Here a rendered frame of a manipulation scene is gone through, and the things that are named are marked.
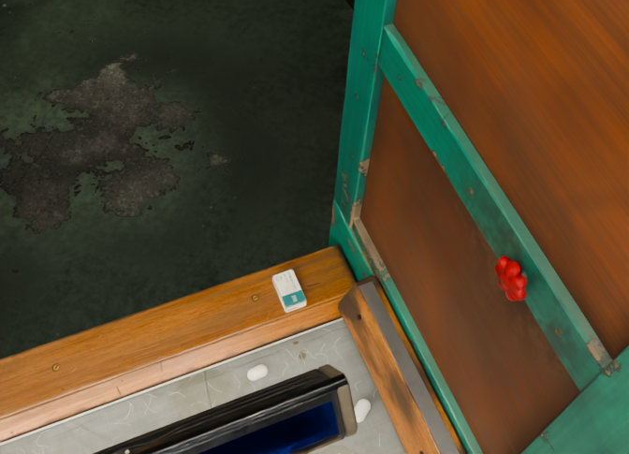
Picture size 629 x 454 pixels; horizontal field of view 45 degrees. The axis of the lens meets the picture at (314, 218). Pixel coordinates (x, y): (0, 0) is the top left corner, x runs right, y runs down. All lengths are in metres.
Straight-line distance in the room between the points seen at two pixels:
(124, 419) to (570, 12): 0.86
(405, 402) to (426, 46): 0.50
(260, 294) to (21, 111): 1.49
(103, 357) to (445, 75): 0.69
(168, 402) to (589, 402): 0.67
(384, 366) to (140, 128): 1.50
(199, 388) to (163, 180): 1.19
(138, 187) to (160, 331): 1.13
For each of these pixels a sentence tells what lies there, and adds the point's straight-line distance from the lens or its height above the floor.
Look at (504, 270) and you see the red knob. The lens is 0.71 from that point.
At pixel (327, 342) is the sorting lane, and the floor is 0.74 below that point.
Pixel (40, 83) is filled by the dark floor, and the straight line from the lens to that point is 2.61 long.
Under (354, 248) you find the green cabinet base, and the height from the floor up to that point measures 0.82.
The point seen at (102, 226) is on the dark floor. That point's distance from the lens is 2.22.
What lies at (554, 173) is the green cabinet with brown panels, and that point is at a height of 1.35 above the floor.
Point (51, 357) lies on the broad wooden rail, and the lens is 1.21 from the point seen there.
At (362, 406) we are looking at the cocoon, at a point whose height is 0.76.
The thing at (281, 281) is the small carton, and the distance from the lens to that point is 1.19.
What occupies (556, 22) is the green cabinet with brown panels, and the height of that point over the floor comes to 1.46.
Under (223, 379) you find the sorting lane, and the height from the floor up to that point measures 0.74.
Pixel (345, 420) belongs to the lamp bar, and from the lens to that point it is 0.81.
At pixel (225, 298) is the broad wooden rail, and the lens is 1.21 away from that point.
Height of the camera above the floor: 1.84
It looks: 58 degrees down
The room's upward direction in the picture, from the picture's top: 4 degrees clockwise
